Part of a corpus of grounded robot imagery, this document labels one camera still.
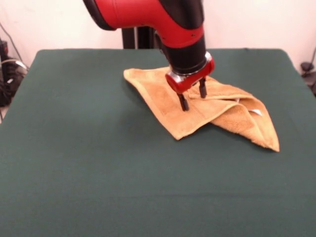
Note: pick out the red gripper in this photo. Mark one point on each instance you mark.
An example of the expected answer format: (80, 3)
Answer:
(187, 81)

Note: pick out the orange terry towel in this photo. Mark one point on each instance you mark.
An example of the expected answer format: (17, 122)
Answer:
(160, 103)

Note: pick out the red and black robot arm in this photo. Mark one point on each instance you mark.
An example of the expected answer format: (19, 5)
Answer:
(172, 29)

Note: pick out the dark green table cloth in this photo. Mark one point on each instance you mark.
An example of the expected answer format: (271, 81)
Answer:
(74, 172)

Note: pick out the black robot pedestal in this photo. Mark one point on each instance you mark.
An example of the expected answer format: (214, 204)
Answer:
(138, 37)

